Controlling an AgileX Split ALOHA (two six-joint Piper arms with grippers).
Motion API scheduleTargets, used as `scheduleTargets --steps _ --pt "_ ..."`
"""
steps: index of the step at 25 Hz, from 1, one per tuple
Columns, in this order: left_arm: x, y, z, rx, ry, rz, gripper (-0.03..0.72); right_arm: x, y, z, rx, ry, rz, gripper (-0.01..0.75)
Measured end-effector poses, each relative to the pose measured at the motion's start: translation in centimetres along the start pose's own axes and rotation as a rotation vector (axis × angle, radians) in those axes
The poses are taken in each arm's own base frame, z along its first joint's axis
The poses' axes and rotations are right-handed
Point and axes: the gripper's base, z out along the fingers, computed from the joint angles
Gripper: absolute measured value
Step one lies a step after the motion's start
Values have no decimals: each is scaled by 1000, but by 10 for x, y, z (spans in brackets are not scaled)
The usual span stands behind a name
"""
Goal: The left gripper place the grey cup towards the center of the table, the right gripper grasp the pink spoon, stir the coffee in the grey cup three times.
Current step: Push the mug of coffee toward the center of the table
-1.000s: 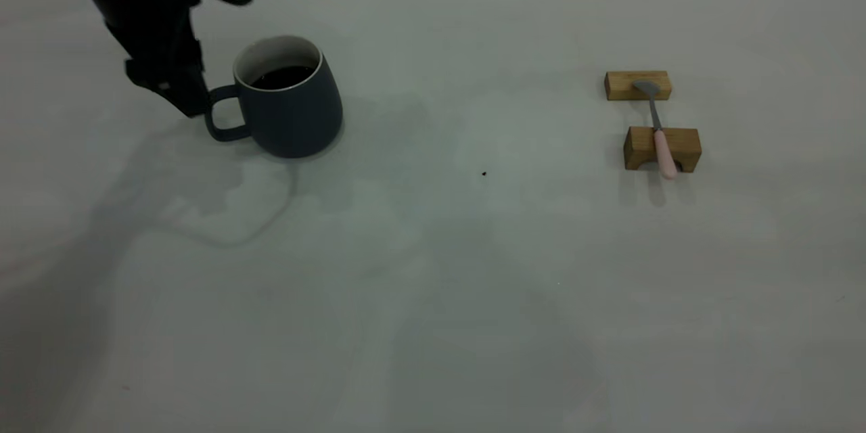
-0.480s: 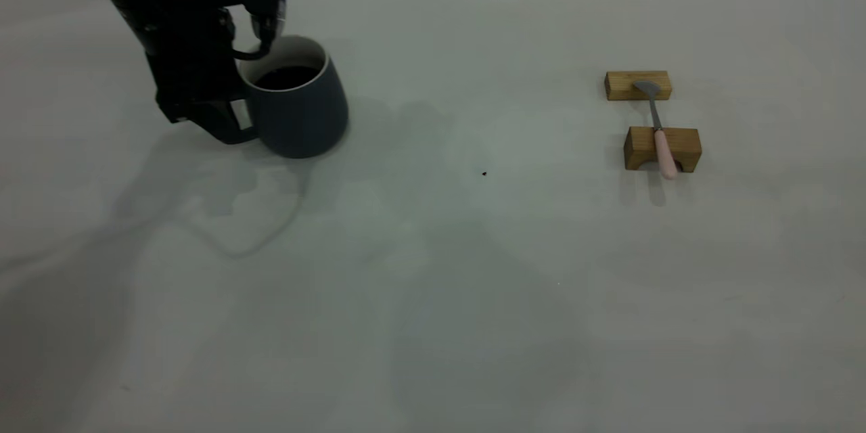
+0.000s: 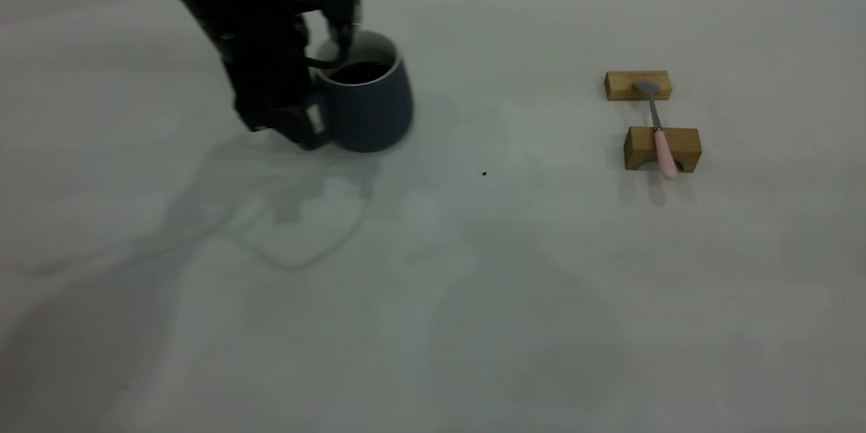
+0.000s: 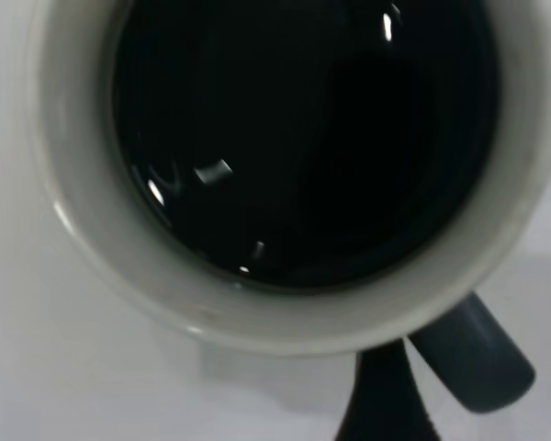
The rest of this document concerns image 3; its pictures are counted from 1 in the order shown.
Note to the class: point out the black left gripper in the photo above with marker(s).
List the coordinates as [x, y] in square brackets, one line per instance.
[264, 54]

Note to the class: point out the dark grey ceramic mug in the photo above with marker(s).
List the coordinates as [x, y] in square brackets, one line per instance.
[369, 111]

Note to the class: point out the black coffee liquid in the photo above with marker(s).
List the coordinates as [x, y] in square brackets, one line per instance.
[362, 72]

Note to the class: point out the flat rectangular wooden block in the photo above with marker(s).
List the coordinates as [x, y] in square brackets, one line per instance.
[619, 86]

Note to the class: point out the arched wooden block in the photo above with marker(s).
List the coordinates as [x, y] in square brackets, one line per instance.
[639, 145]

